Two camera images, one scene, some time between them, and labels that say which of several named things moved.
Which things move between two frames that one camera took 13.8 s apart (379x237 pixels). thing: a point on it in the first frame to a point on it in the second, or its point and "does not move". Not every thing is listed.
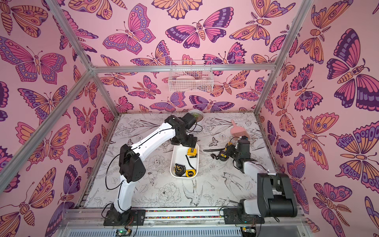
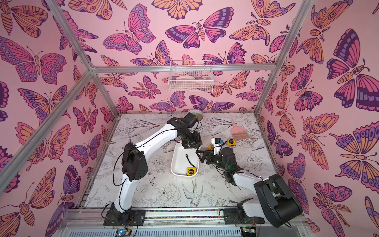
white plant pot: (197, 114) does not move
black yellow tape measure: (190, 173) does not move
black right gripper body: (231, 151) to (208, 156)
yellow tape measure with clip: (191, 151) to (231, 141)
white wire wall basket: (191, 76) does not move
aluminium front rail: (284, 221) does not move
